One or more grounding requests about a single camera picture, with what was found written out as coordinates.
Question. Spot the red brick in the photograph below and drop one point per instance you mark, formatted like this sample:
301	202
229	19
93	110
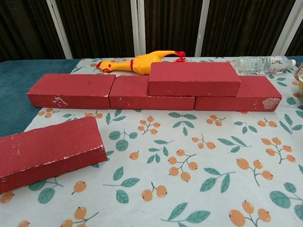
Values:
189	78
127	92
47	151
71	87
255	94

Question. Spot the floral fruit print tablecloth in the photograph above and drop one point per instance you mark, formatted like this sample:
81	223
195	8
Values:
165	146

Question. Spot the yellow rubber chicken toy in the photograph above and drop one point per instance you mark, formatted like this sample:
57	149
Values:
142	62

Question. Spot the clear plastic water bottle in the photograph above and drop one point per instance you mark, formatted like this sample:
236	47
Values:
255	64

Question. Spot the brown jar with tan lid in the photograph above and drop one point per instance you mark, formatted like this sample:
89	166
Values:
299	70

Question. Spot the white screen frame post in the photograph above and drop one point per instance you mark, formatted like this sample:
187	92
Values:
202	28
59	30
285	28
141	28
134	28

